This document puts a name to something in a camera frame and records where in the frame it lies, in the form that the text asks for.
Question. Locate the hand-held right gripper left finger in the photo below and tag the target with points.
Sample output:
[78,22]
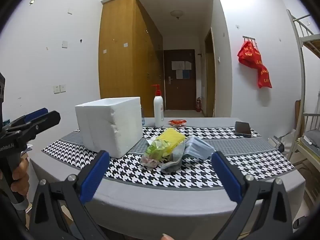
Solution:
[96,172]

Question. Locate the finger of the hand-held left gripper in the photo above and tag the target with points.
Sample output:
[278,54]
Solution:
[37,113]
[47,120]

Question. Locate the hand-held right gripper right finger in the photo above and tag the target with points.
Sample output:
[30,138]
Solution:
[226,177]

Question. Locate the blue face mask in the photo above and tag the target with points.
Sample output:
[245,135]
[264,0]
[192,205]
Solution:
[197,147]

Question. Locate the white foam box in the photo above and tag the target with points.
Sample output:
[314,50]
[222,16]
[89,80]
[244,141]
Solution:
[107,127]

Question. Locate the grey sock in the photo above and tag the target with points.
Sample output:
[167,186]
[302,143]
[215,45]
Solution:
[175,165]

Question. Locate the clear plastic bag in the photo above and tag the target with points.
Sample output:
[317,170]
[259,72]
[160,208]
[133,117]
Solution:
[155,152]

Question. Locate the white paper tissue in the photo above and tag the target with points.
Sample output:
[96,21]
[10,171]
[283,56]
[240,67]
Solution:
[150,141]

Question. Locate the yellow foam net sleeve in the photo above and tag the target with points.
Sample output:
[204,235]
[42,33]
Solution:
[171,137]

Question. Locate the person's left hand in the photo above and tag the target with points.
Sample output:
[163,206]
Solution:
[22,177]

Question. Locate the person's right hand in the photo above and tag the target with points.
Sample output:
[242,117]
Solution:
[167,237]

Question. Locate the grey houndstooth tablecloth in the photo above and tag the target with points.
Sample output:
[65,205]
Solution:
[200,177]

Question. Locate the dark grey pouch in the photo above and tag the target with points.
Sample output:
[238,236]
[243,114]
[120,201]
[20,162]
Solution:
[243,128]

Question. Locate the red snack packet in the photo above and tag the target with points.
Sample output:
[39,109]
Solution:
[178,122]

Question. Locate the white plastic bag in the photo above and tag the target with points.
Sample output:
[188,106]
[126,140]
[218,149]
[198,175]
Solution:
[287,135]

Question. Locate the red fire extinguisher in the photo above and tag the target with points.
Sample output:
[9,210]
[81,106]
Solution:
[198,105]

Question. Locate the white lotion pump bottle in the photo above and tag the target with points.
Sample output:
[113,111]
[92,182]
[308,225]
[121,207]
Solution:
[158,112]

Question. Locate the wooden wardrobe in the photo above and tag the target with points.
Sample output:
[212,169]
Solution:
[117,67]

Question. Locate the grey bedding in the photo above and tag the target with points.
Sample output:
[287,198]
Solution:
[312,136]

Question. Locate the dark brown entrance door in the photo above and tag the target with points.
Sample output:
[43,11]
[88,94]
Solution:
[180,92]

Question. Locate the wooden side door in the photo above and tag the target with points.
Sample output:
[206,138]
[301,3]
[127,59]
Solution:
[210,80]

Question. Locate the red printed shopping bag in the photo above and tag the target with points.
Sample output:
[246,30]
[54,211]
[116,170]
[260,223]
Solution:
[264,78]
[247,55]

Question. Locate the blue paper notice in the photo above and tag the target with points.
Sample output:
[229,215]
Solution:
[186,74]

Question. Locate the small white paper notice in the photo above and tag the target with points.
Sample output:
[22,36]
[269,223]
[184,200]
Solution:
[179,74]

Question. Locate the wide white paper notice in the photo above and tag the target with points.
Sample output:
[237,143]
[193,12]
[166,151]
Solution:
[178,65]

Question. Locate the metal bunk bed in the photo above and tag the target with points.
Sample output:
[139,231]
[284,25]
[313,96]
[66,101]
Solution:
[312,43]

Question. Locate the round ceiling lamp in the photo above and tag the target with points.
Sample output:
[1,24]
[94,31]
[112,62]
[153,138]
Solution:
[177,13]

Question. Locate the white wall socket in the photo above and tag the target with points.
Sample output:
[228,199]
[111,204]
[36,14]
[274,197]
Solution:
[63,88]
[56,88]

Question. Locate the white wall switch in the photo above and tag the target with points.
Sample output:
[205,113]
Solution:
[65,44]

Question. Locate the metal wall hook rack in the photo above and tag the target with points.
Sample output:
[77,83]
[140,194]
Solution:
[249,38]

